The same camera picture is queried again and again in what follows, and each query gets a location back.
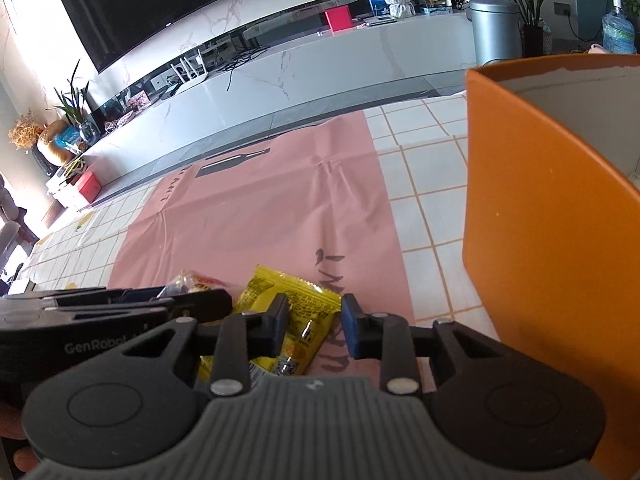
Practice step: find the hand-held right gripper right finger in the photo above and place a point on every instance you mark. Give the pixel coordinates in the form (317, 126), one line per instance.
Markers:
(352, 325)

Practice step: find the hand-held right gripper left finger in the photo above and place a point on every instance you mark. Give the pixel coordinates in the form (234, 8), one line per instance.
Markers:
(280, 320)

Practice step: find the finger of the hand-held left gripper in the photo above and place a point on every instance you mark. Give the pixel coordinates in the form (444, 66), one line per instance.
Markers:
(140, 293)
(205, 305)

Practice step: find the yellow snack packet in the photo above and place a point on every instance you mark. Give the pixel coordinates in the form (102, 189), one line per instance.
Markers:
(295, 300)

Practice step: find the small clear cookie packet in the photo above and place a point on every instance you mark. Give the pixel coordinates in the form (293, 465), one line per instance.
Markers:
(192, 280)

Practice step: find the orange cardboard box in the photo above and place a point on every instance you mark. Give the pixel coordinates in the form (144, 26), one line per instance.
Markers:
(540, 235)

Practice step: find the person's left hand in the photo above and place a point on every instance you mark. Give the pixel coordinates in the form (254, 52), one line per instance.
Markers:
(22, 460)

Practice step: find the red shoe box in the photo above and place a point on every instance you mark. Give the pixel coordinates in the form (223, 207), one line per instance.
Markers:
(89, 187)

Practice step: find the pink table mat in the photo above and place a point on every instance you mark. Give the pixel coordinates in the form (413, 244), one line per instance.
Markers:
(275, 200)

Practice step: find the yellow ceramic vase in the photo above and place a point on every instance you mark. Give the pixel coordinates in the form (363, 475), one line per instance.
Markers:
(50, 145)

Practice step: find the potted orchid plant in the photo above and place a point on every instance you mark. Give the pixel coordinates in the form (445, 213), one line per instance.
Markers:
(75, 105)

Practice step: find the dried yellow flowers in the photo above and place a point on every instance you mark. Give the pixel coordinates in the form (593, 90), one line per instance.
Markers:
(25, 130)

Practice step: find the white router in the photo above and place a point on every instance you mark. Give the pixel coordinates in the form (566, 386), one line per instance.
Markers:
(192, 77)

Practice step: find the white marble media console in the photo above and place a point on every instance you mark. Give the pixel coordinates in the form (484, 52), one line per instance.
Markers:
(300, 75)

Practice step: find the black television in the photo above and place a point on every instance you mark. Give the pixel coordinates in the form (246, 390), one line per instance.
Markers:
(165, 0)

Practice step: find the white flat device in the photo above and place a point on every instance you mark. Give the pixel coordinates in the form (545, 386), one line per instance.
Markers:
(377, 20)

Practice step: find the silver trash can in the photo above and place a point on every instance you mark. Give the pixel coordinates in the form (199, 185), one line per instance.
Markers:
(495, 35)

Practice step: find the potted snake plant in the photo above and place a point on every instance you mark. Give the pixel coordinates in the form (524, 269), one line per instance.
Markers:
(532, 40)

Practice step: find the blue water jug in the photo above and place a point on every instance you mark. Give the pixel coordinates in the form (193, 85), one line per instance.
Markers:
(620, 35)

